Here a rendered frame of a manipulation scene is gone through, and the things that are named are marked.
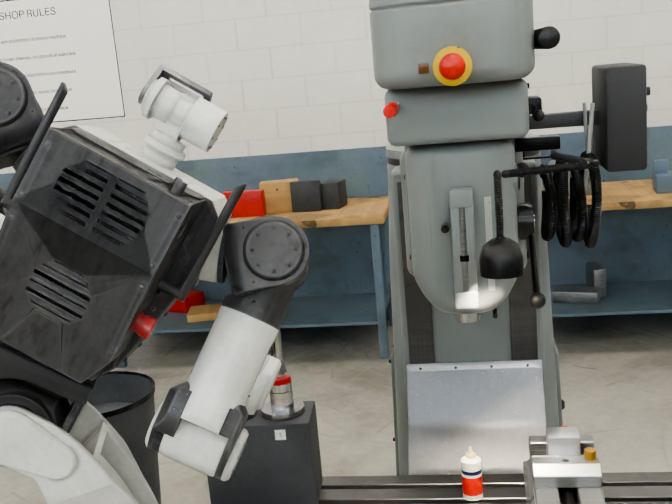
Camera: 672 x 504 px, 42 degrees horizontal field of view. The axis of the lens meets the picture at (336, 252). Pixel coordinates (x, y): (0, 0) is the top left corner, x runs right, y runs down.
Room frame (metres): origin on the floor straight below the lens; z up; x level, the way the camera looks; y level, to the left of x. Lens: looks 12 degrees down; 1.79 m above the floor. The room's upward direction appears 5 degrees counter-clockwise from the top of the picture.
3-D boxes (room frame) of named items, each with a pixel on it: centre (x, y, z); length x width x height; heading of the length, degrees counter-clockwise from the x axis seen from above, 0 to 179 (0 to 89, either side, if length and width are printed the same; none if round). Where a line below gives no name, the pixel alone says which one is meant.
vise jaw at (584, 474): (1.53, -0.40, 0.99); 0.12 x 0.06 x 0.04; 80
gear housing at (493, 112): (1.66, -0.25, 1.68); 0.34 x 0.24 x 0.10; 171
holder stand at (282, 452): (1.71, 0.19, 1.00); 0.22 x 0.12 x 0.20; 85
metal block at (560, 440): (1.59, -0.41, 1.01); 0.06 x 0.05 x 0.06; 80
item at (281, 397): (1.70, 0.14, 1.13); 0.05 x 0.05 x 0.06
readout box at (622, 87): (1.86, -0.62, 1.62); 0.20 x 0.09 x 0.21; 171
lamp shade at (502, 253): (1.42, -0.27, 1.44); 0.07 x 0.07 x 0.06
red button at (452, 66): (1.36, -0.20, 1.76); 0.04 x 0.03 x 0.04; 81
